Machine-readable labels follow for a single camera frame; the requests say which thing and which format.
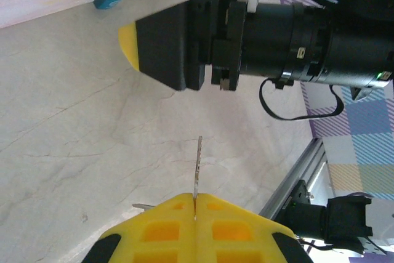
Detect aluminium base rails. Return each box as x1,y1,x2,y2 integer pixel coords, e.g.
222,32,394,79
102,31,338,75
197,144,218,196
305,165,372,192
258,137,329,224

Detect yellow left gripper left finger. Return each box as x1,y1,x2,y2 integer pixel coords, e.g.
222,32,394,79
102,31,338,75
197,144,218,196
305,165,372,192
81,193,196,263

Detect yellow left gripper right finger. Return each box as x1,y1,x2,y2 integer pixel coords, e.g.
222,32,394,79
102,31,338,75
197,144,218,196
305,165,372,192
195,193,313,263

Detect silver key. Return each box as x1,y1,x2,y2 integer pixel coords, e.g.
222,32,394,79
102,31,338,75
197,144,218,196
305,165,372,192
193,135,204,198

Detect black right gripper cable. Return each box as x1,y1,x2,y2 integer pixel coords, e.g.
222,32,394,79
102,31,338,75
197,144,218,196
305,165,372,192
259,77,344,121

